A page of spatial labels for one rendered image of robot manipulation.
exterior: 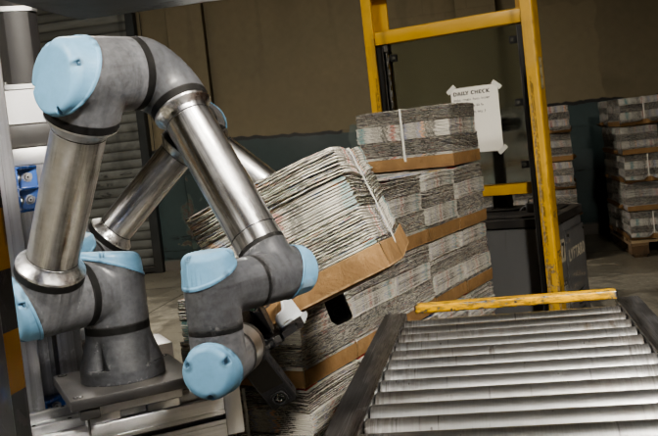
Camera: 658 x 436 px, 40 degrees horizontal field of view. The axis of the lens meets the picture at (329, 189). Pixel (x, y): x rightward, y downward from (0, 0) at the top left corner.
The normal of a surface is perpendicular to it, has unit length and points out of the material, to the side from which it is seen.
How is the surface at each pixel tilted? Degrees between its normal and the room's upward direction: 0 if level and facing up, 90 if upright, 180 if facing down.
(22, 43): 90
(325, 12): 90
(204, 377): 90
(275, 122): 90
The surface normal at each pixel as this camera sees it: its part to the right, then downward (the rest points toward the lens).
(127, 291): 0.73, -0.04
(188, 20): -0.17, 0.07
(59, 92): -0.65, -0.01
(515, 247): -0.47, 0.10
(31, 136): 0.41, 0.00
